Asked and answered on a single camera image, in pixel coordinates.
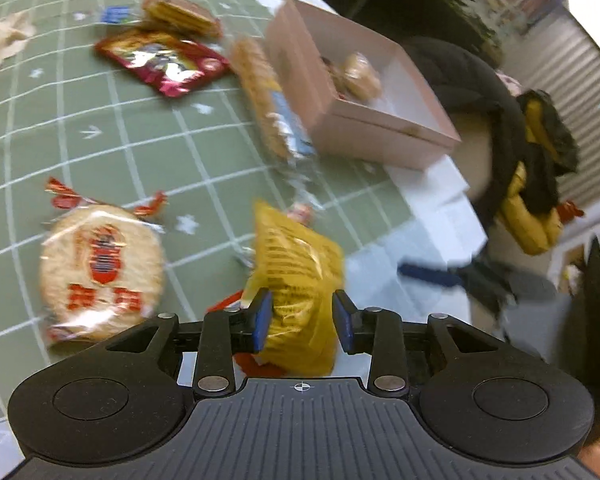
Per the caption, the small red snack packet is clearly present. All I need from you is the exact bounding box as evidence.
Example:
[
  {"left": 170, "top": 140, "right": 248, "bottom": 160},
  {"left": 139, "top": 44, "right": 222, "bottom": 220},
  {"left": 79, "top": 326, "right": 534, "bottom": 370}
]
[{"left": 207, "top": 289, "right": 285, "bottom": 378}]

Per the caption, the round golden pastry packet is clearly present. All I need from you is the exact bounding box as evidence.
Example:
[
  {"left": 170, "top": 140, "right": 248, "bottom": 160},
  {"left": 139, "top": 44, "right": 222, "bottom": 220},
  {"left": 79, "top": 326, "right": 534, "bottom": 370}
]
[{"left": 322, "top": 52, "right": 382, "bottom": 103}]

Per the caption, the dark red snack bag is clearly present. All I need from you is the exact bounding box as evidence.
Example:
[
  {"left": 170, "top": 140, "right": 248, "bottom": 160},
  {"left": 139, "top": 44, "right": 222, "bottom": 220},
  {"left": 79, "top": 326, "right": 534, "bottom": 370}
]
[{"left": 94, "top": 28, "right": 230, "bottom": 99}]

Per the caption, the yellow black jacket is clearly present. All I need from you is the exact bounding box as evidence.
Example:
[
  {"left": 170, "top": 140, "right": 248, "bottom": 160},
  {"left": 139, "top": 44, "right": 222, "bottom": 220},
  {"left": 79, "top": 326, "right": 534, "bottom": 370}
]
[{"left": 498, "top": 90, "right": 585, "bottom": 256}]

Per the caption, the beige chair with jacket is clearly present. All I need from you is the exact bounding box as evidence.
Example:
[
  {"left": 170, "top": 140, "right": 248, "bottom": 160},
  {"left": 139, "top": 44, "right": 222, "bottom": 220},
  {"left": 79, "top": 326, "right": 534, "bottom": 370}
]
[{"left": 451, "top": 113, "right": 492, "bottom": 202}]

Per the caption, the round rice cracker packet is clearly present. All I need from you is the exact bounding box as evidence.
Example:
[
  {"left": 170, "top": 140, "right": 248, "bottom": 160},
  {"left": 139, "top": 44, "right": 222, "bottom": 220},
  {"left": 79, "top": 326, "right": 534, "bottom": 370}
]
[{"left": 38, "top": 178, "right": 166, "bottom": 346}]

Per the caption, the black aquarium cabinet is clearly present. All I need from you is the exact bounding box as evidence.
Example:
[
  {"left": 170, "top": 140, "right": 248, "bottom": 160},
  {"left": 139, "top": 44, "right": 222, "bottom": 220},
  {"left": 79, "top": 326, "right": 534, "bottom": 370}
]
[{"left": 323, "top": 0, "right": 503, "bottom": 67}]

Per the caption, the green checked tablecloth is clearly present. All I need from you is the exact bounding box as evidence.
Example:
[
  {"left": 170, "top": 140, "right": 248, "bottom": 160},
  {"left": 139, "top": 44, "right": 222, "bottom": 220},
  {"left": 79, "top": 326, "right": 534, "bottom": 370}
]
[{"left": 0, "top": 0, "right": 292, "bottom": 422}]

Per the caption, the yellow gold snack packet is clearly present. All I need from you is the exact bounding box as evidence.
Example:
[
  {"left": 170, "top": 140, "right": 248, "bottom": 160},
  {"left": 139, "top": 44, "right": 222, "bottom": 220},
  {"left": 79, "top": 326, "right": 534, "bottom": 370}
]
[{"left": 244, "top": 202, "right": 344, "bottom": 377}]

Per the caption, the pink open gift box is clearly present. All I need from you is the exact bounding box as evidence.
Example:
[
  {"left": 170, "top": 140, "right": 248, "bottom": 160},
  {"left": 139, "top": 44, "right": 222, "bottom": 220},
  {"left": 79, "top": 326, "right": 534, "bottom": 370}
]
[{"left": 265, "top": 0, "right": 460, "bottom": 170}]

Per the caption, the cream cartoon tote bag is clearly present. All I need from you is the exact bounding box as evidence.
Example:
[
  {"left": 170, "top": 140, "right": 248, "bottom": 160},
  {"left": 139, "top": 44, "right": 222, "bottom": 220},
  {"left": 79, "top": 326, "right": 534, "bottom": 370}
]
[{"left": 0, "top": 11, "right": 36, "bottom": 65}]

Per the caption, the long biscuit roll packet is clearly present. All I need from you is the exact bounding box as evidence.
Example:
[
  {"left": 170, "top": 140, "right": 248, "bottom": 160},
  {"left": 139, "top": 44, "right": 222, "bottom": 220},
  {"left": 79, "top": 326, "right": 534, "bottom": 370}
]
[{"left": 230, "top": 37, "right": 316, "bottom": 168}]

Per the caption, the wafer biscuit packet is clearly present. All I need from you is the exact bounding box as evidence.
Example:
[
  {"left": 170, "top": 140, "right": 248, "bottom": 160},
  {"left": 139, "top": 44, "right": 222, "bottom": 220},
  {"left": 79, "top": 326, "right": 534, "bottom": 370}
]
[{"left": 97, "top": 0, "right": 223, "bottom": 39}]

